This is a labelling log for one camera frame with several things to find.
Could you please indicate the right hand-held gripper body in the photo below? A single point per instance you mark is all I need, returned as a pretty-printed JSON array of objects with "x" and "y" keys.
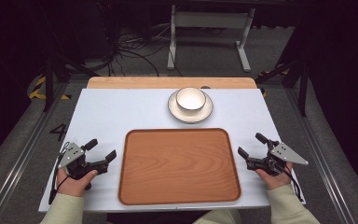
[{"x": 284, "y": 154}]

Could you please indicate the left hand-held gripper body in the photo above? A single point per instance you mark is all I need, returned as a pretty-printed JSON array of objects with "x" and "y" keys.
[{"x": 74, "y": 155}]

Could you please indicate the person's right hand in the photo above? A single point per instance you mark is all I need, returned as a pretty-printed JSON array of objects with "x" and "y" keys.
[{"x": 276, "y": 182}]

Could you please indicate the person's left hand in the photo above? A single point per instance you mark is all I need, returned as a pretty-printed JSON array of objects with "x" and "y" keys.
[{"x": 74, "y": 185}]

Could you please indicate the brown wooden tray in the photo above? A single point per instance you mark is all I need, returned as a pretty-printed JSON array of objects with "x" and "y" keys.
[{"x": 179, "y": 166}]

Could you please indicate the white plate with dark rim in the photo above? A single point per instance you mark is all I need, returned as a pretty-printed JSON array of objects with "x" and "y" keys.
[{"x": 189, "y": 115}]

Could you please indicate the person's lap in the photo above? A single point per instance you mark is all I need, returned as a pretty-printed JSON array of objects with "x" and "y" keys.
[{"x": 219, "y": 217}]

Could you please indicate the black tripod stand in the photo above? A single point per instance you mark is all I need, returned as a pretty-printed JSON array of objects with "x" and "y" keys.
[
  {"x": 295, "y": 74},
  {"x": 54, "y": 74}
]

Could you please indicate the white bowl with dark rim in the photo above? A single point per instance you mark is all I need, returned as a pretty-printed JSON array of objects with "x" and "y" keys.
[{"x": 190, "y": 99}]

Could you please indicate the aluminium floor rail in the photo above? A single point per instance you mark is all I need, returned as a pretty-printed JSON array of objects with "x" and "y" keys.
[
  {"x": 320, "y": 155},
  {"x": 21, "y": 155}
]

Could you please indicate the white metal stand frame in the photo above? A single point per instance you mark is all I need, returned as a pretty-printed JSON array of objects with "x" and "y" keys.
[{"x": 211, "y": 20}]

